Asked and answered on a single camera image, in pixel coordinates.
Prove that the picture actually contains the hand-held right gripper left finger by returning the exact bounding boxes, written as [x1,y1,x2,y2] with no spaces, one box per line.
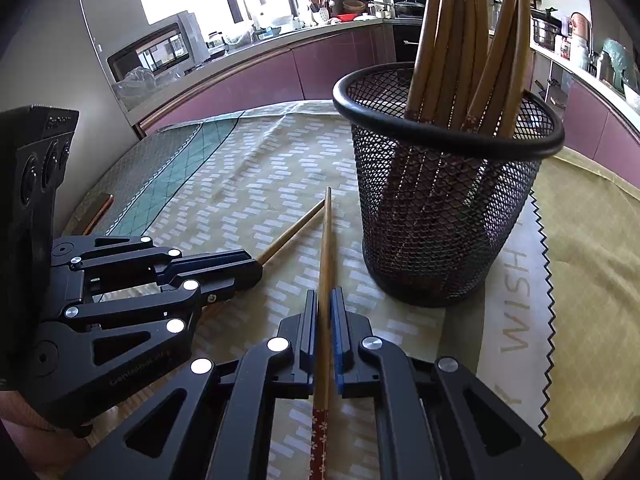
[65,289,318,480]

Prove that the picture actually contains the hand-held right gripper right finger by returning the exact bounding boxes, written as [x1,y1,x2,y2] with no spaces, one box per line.
[330,287,583,480]

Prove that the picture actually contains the black built-in oven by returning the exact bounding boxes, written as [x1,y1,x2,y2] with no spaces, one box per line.
[390,0,431,63]

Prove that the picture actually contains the teal grey quilted mat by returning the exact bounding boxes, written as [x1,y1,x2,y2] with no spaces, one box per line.
[55,112,241,238]

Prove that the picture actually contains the black mesh utensil holder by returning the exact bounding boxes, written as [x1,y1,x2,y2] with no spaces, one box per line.
[332,62,566,308]

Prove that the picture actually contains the yellow tablecloth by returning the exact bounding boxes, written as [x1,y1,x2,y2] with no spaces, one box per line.
[530,147,640,453]

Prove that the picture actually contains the clear plastic bag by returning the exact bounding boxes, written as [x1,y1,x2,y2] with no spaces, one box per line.
[111,66,161,111]

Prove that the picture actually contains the copper pot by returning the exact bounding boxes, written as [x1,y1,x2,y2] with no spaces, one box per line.
[570,11,592,41]

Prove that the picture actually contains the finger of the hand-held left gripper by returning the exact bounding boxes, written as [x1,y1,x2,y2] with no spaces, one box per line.
[29,269,264,427]
[51,235,264,287]

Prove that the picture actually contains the stainless steel pot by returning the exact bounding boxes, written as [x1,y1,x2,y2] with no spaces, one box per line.
[531,10,558,51]

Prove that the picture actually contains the silver microwave oven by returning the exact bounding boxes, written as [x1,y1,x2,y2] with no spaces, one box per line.
[106,10,211,83]

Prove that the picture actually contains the white kettle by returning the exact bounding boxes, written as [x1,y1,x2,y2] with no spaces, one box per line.
[242,0,268,28]

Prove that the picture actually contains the teal glass jar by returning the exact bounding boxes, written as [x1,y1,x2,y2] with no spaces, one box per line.
[600,37,631,81]

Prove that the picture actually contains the beige patterned cloth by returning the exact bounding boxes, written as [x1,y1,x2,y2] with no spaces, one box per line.
[65,100,556,480]

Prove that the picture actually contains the bundle of bamboo chopsticks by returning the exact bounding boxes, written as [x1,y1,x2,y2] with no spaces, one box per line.
[395,0,533,226]

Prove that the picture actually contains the brown wooden chopstick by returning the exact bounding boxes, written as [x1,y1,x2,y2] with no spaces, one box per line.
[256,200,326,267]

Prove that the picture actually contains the person's left hand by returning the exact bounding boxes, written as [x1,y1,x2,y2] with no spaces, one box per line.
[0,391,94,477]

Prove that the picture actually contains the purple kitchen counter cabinets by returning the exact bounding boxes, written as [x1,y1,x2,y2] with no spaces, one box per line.
[132,17,640,176]

